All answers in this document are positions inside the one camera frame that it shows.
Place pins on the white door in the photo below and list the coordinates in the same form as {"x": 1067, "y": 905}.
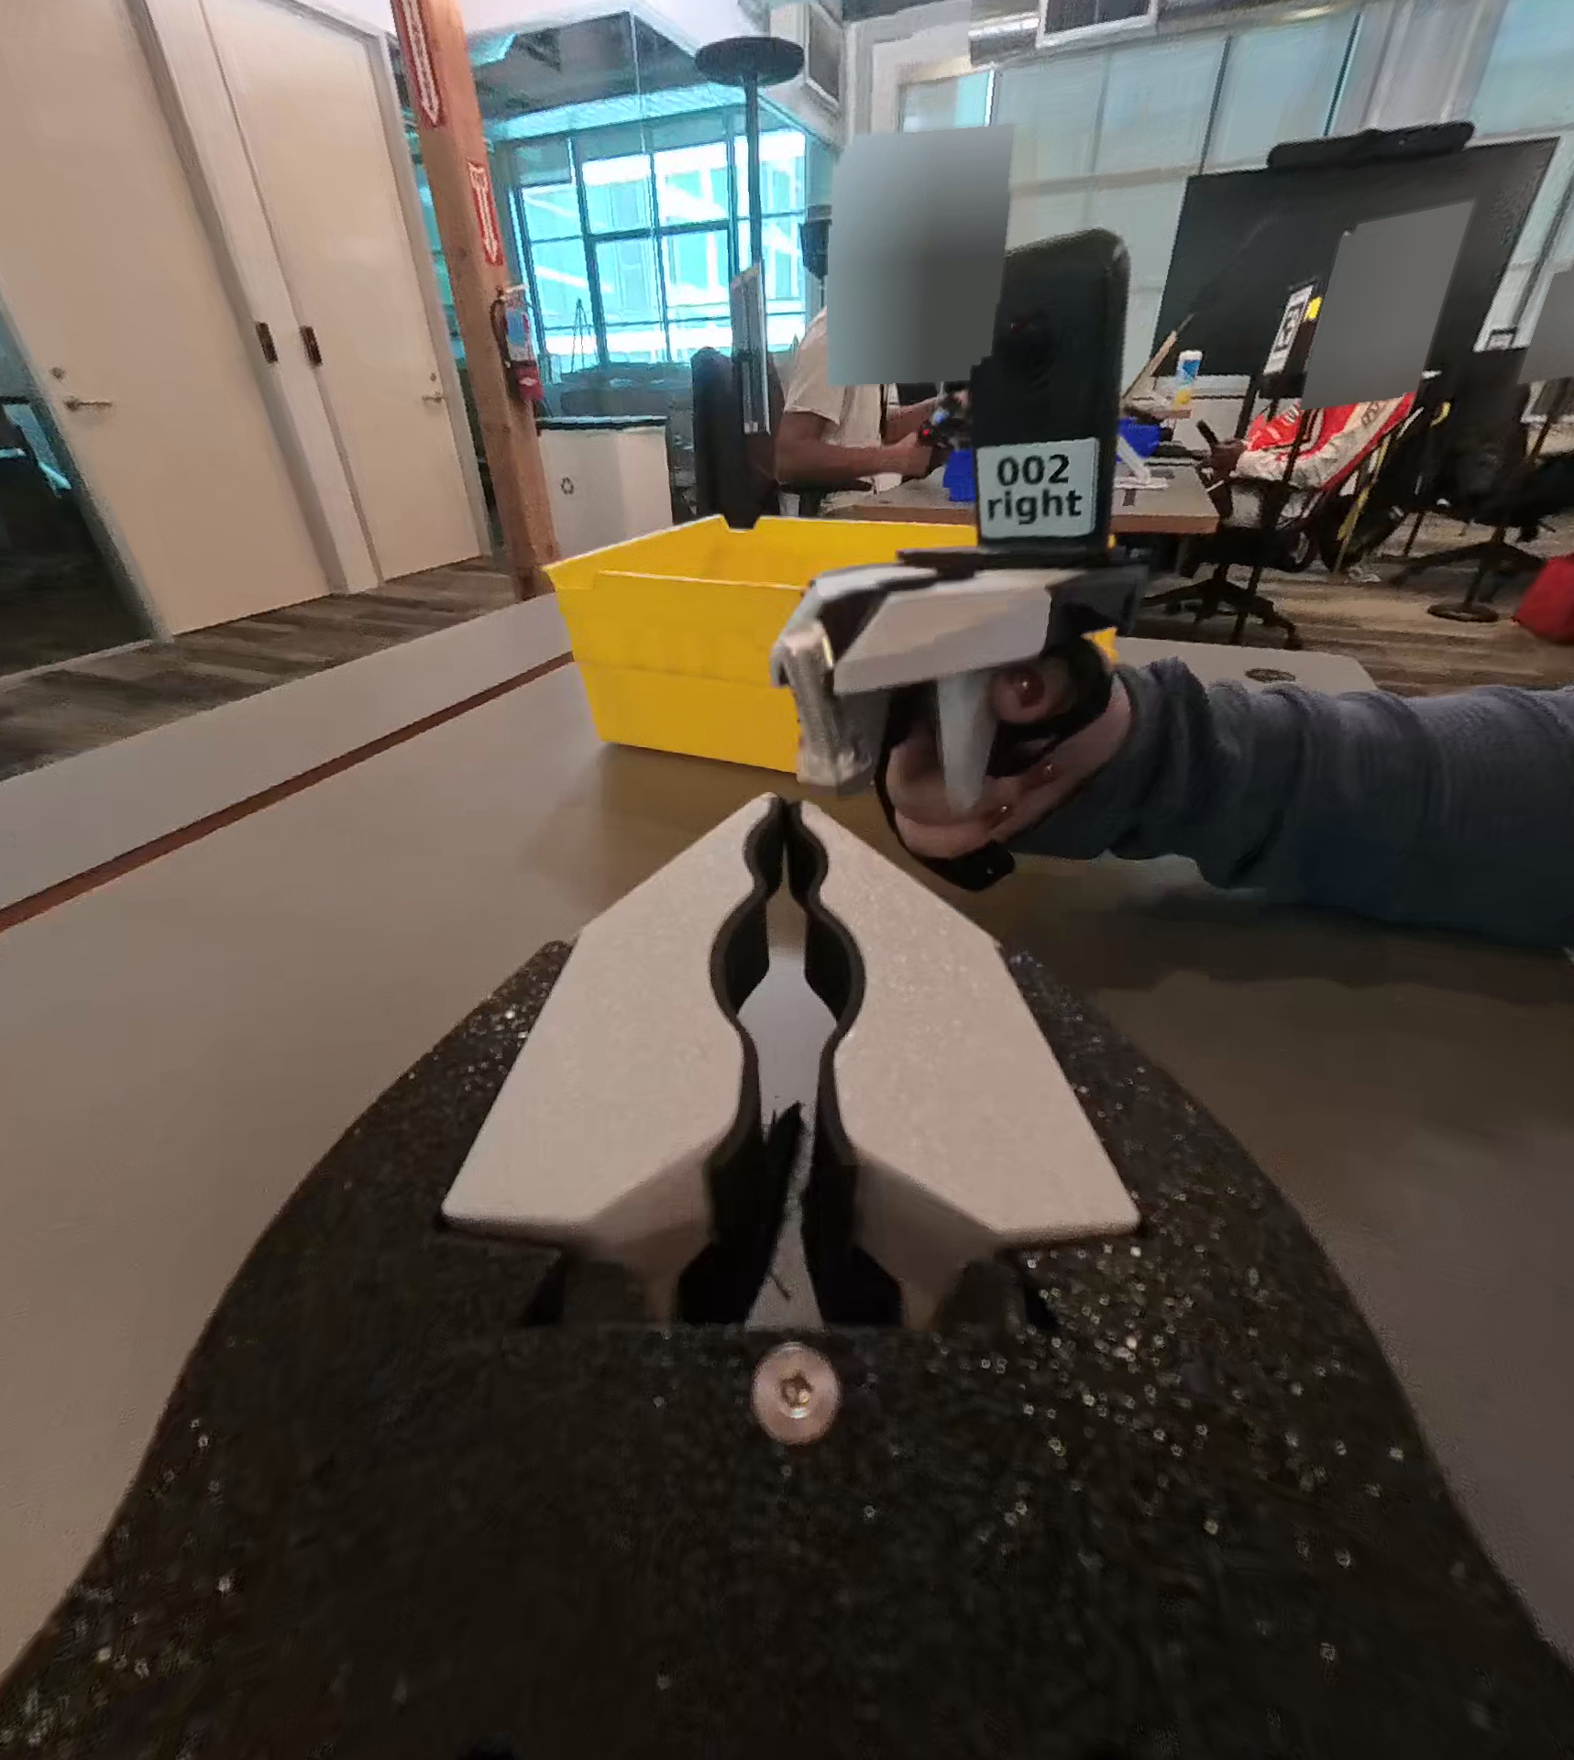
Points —
{"x": 86, "y": 276}
{"x": 347, "y": 276}

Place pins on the black round-top floor lamp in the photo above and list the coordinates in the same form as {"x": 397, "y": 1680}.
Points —
{"x": 750, "y": 62}

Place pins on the large black screen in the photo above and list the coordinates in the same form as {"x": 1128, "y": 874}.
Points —
{"x": 1228, "y": 262}

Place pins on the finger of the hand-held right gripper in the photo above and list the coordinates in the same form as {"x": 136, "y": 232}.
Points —
{"x": 836, "y": 743}
{"x": 938, "y": 633}

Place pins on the red fire extinguisher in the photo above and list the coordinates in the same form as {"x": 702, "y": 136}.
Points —
{"x": 517, "y": 344}

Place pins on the computer monitor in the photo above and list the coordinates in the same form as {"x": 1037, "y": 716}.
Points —
{"x": 750, "y": 344}

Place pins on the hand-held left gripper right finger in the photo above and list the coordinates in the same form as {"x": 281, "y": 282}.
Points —
{"x": 967, "y": 1087}

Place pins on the white recycling bin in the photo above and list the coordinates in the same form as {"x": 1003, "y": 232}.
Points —
{"x": 602, "y": 488}

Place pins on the person's right hand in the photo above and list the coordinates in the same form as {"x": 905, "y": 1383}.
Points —
{"x": 918, "y": 812}

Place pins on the yellow plastic bin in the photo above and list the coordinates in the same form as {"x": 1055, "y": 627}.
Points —
{"x": 677, "y": 647}

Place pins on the small blue bin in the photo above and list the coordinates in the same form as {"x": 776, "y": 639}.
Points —
{"x": 963, "y": 476}

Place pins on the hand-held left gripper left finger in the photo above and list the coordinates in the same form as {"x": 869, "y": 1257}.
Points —
{"x": 595, "y": 1073}

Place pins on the white bottle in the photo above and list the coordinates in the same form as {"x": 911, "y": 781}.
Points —
{"x": 1188, "y": 383}

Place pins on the wooden post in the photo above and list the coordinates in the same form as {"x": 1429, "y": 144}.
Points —
{"x": 477, "y": 358}

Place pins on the red white sign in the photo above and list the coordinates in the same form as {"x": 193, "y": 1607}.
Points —
{"x": 487, "y": 213}
{"x": 419, "y": 62}

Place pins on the black bar camera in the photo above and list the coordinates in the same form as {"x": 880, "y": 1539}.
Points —
{"x": 1372, "y": 142}

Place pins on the black office chair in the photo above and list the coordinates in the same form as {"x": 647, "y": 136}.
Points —
{"x": 1234, "y": 551}
{"x": 721, "y": 441}

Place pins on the printed marker sign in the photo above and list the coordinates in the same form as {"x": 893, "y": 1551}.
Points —
{"x": 1290, "y": 331}

